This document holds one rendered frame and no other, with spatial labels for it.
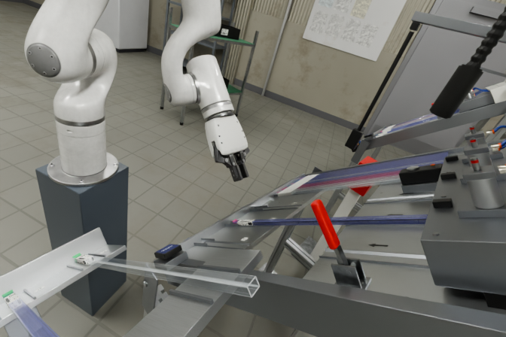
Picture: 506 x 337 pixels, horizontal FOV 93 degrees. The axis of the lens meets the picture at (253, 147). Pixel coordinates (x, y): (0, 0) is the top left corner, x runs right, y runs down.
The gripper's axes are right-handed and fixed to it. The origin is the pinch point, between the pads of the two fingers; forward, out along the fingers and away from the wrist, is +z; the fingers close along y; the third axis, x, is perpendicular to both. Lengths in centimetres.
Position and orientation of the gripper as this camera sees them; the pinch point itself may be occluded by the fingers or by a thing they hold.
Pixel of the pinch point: (239, 171)
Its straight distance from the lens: 64.3
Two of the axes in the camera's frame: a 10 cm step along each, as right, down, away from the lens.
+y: -6.5, 2.1, -7.3
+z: 3.3, 9.4, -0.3
